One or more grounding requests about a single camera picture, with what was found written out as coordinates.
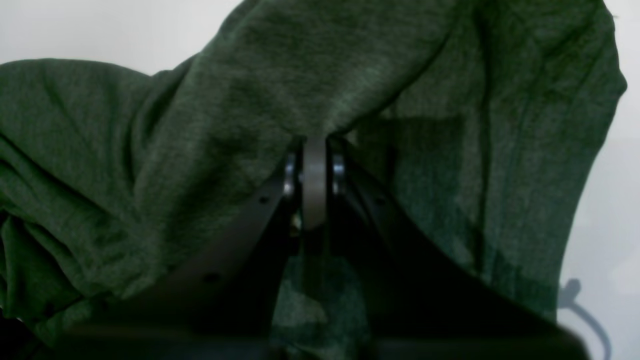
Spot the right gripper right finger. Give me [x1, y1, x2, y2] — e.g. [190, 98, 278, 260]
[318, 137, 588, 360]

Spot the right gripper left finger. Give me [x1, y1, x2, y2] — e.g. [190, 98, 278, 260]
[54, 137, 317, 360]

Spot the dark green t-shirt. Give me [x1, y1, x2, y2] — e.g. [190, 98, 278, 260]
[1, 0, 627, 346]

